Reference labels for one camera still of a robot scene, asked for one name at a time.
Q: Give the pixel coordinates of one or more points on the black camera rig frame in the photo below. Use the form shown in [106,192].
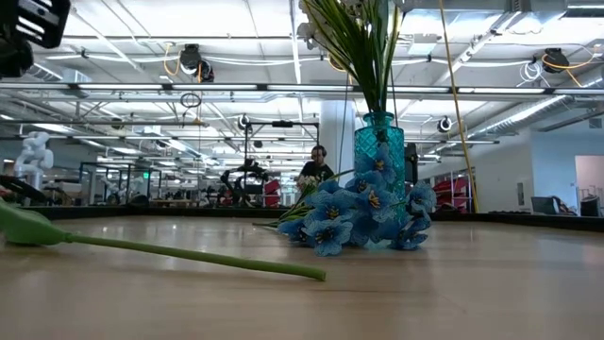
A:
[283,124]

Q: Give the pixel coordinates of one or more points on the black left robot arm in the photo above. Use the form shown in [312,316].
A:
[14,59]

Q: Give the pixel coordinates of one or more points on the white building column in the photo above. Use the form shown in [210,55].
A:
[330,132]

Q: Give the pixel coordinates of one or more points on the green flower stem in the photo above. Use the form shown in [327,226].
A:
[28,229]

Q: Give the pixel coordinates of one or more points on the person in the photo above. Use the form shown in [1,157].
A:
[317,167]

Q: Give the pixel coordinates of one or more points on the wall air vent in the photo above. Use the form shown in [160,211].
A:
[595,123]

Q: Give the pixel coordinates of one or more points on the black metal table frame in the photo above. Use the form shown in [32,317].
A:
[141,212]

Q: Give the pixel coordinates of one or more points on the blue artificial flower bunch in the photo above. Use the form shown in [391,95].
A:
[330,231]

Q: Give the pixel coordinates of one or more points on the dark computer monitor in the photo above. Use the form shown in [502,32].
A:
[545,205]

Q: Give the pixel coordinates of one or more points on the black cage frame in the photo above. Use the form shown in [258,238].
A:
[120,164]

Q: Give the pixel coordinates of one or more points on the long LED light bar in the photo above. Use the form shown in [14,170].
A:
[212,87]

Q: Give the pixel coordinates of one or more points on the red storage shelf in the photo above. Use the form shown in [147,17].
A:
[450,186]

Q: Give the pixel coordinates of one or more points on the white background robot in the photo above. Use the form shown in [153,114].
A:
[35,158]

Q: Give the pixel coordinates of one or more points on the black background robot arm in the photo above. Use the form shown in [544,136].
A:
[240,181]

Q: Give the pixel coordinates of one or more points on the teal glass vase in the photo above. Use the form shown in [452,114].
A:
[394,141]

